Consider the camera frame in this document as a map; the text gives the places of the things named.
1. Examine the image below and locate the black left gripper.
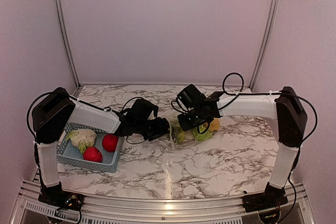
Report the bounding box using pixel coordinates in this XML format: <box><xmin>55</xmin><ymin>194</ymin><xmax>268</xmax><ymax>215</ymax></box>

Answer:
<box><xmin>135</xmin><ymin>117</ymin><xmax>174</xmax><ymax>141</ymax></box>

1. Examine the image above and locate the clear zip top bag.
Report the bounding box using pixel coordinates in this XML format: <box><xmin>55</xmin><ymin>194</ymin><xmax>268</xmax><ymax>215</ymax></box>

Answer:
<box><xmin>169</xmin><ymin>119</ymin><xmax>217</xmax><ymax>150</ymax></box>

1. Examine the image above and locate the red fake apple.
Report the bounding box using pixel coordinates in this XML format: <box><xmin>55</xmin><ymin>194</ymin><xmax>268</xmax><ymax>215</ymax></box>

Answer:
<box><xmin>83</xmin><ymin>147</ymin><xmax>103</xmax><ymax>163</ymax></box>
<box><xmin>102</xmin><ymin>134</ymin><xmax>119</xmax><ymax>153</ymax></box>

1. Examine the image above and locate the white green fake cabbage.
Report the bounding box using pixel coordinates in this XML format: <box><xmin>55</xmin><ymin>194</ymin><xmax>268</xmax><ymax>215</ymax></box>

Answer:
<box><xmin>66</xmin><ymin>129</ymin><xmax>97</xmax><ymax>154</ymax></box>

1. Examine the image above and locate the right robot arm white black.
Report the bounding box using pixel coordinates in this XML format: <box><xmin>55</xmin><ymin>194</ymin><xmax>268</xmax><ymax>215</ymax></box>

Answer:
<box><xmin>174</xmin><ymin>84</ymin><xmax>314</xmax><ymax>207</ymax></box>

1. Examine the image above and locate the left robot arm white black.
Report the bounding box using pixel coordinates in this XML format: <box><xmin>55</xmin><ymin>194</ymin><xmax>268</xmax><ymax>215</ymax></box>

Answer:
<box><xmin>26</xmin><ymin>87</ymin><xmax>170</xmax><ymax>206</ymax></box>

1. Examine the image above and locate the yellow fake fruit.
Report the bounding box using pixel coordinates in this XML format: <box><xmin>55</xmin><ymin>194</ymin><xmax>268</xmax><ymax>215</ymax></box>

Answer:
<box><xmin>208</xmin><ymin>118</ymin><xmax>221</xmax><ymax>132</ymax></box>

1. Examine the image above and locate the green fake lettuce leaf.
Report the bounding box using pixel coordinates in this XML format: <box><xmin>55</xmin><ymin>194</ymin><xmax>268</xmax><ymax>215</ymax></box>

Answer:
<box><xmin>192</xmin><ymin>125</ymin><xmax>213</xmax><ymax>142</ymax></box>

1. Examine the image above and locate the light blue plastic basket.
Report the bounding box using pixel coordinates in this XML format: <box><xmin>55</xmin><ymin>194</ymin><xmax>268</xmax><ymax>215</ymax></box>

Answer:
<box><xmin>57</xmin><ymin>123</ymin><xmax>124</xmax><ymax>173</ymax></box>

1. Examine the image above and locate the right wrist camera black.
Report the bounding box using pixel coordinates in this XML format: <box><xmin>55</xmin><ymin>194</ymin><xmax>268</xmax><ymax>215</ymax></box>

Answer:
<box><xmin>174</xmin><ymin>84</ymin><xmax>206</xmax><ymax>113</ymax></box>

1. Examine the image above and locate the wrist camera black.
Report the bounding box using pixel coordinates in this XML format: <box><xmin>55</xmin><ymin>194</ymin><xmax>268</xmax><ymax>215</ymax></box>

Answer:
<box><xmin>125</xmin><ymin>98</ymin><xmax>159</xmax><ymax>124</ymax></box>
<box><xmin>174</xmin><ymin>84</ymin><xmax>206</xmax><ymax>113</ymax></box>

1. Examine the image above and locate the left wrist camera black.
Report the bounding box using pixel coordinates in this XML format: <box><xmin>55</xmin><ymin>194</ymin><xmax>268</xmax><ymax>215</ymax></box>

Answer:
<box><xmin>125</xmin><ymin>98</ymin><xmax>159</xmax><ymax>124</ymax></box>

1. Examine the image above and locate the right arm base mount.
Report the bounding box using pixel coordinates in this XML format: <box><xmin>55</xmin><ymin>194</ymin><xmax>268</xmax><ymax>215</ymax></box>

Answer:
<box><xmin>242</xmin><ymin>183</ymin><xmax>288</xmax><ymax>212</ymax></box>

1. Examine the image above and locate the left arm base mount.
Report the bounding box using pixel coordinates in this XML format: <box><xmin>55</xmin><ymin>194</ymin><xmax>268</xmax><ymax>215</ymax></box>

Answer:
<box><xmin>38</xmin><ymin>183</ymin><xmax>84</xmax><ymax>211</ymax></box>

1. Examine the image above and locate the front aluminium rail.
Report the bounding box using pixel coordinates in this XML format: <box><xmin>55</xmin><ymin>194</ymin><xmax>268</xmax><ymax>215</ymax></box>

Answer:
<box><xmin>10</xmin><ymin>180</ymin><xmax>316</xmax><ymax>224</ymax></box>

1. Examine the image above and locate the right aluminium frame post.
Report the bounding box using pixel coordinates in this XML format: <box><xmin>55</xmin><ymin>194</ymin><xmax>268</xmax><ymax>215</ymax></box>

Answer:
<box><xmin>248</xmin><ymin>0</ymin><xmax>279</xmax><ymax>90</ymax></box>

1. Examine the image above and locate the aluminium frame post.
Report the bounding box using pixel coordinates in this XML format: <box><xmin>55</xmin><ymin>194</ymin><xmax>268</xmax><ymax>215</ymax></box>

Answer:
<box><xmin>54</xmin><ymin>0</ymin><xmax>81</xmax><ymax>89</ymax></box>
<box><xmin>248</xmin><ymin>0</ymin><xmax>279</xmax><ymax>90</ymax></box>

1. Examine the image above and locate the left aluminium frame post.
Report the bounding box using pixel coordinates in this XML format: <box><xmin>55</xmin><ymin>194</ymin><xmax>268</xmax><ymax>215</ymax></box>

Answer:
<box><xmin>54</xmin><ymin>0</ymin><xmax>81</xmax><ymax>89</ymax></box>

